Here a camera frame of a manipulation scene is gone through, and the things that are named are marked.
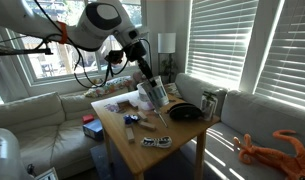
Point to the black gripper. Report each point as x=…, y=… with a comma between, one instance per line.
x=136, y=50

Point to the metallic cup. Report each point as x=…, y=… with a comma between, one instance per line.
x=160, y=95

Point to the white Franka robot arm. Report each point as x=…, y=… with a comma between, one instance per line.
x=92, y=33

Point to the clear plastic cup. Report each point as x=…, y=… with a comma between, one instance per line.
x=142, y=101

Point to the green house plant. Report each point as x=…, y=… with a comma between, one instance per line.
x=169, y=67

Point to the white shade floor lamp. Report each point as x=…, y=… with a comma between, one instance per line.
x=167, y=42

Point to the small dark ornament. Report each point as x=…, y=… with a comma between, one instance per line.
x=172, y=100

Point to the floral blanket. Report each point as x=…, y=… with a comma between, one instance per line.
x=108, y=87

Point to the wooden block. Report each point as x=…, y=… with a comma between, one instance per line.
x=142, y=115
x=147, y=126
x=129, y=135

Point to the dark block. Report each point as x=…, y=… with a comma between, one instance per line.
x=136, y=118

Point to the small metal utensil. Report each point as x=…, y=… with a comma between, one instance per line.
x=162, y=119

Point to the blue block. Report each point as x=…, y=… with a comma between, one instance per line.
x=127, y=119

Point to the wooden table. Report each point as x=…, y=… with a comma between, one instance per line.
x=178, y=133

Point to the plant in clear container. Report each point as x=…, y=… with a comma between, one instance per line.
x=208, y=106

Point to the white black oval ornament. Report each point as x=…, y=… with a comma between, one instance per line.
x=156, y=142

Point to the red box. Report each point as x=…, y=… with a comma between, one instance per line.
x=88, y=118

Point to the blue box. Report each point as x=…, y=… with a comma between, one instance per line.
x=93, y=129

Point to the white window blind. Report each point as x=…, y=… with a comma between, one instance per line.
x=288, y=53
x=222, y=36

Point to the white framed window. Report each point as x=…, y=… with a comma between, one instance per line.
x=52, y=66

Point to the grey fabric sofa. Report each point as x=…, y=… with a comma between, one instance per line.
x=258, y=116

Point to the black metal bar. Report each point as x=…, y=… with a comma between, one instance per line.
x=22, y=52

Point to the white leather sofa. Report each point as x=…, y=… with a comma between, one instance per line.
x=35, y=133

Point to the white edged flat panel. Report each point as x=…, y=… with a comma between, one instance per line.
x=47, y=175

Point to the orange octopus plush toy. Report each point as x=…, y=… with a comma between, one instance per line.
x=275, y=156

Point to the black orange wrist camera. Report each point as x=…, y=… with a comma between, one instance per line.
x=114, y=56

